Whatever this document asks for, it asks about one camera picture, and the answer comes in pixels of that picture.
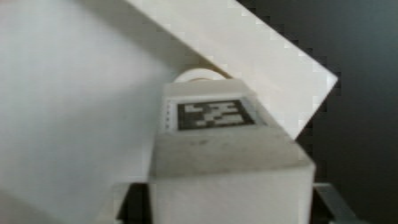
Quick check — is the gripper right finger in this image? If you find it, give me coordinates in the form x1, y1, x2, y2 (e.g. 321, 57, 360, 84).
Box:
308, 183, 362, 224

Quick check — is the white leg with tag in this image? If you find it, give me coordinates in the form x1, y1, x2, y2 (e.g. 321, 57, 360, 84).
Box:
147, 68, 314, 224

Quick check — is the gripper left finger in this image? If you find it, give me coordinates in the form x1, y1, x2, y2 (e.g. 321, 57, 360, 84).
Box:
95, 182, 152, 224

